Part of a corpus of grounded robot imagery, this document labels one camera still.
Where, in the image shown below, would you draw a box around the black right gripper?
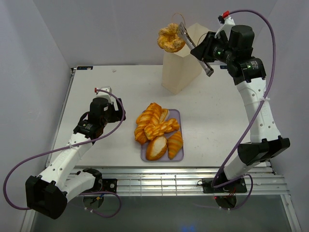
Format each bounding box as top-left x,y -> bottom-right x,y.
190,31 -> 235,65

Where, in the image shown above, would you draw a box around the long braided fake bread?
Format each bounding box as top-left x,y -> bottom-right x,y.
136,102 -> 162,129

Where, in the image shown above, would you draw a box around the short twisted fake bread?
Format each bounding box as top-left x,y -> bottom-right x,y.
144,118 -> 180,141

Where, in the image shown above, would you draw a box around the metal kitchen tongs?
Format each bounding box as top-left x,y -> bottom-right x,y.
177,22 -> 214,77

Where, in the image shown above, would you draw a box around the round sugared fake bun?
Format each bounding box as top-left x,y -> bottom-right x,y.
157,23 -> 185,53

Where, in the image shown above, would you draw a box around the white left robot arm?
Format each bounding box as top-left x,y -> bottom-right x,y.
26,97 -> 123,219

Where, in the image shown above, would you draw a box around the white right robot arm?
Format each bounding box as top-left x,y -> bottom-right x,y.
191,25 -> 290,192

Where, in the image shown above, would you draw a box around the long glazed fake loaf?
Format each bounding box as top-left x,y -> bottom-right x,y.
159,108 -> 169,123

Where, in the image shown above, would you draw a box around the oval white-topped fake bread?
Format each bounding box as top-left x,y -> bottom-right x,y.
146,136 -> 168,161

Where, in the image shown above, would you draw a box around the white paper bag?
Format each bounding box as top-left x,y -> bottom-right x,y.
161,12 -> 211,96

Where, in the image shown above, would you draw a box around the fake croissant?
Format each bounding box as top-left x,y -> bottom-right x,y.
168,131 -> 183,160

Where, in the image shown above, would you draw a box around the small round orange bun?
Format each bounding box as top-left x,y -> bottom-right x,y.
134,125 -> 148,145

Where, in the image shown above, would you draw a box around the lilac plastic tray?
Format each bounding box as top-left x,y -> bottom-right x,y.
140,109 -> 184,162

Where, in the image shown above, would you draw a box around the left blue table label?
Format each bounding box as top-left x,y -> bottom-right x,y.
76,66 -> 93,70

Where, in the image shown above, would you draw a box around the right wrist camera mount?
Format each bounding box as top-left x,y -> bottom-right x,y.
215,11 -> 235,38

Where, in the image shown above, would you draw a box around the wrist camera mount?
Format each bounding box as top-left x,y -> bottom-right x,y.
93,86 -> 113,104
215,11 -> 235,38

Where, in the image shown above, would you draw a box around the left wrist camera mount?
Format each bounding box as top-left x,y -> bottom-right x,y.
93,86 -> 113,104

